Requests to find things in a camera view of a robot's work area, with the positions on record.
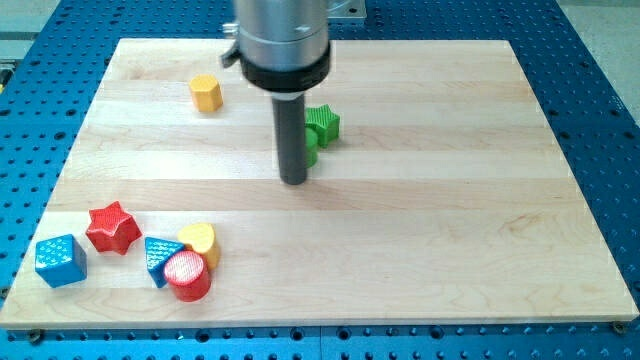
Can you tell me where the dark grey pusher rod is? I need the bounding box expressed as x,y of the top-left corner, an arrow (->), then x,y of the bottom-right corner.
271,92 -> 307,185

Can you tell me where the green star block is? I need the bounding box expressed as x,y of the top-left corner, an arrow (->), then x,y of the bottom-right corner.
305,104 -> 341,148

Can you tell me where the blue triangle block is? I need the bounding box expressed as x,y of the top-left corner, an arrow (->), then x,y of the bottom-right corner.
145,237 -> 185,288

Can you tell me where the yellow heart block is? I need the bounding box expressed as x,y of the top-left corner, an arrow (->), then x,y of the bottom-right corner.
177,222 -> 221,270

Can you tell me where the blue cube block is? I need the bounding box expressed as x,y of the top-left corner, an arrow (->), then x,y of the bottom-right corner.
34,234 -> 87,288

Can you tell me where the yellow hexagon block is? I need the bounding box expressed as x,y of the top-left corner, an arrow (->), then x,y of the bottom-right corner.
189,74 -> 224,112

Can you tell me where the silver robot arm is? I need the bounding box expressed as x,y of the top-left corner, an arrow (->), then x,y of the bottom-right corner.
221,0 -> 331,101

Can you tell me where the red cylinder block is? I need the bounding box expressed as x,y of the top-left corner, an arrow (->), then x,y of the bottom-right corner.
163,250 -> 211,302

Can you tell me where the red star block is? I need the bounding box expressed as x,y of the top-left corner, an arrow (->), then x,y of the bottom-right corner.
85,201 -> 142,255

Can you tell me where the wooden board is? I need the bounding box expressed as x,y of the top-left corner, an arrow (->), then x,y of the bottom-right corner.
1,38 -> 638,330

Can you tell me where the clear acrylic mount plate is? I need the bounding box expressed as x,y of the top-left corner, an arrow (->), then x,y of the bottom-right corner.
327,0 -> 367,21

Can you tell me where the green round block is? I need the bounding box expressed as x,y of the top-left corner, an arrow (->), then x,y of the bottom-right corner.
305,127 -> 319,168

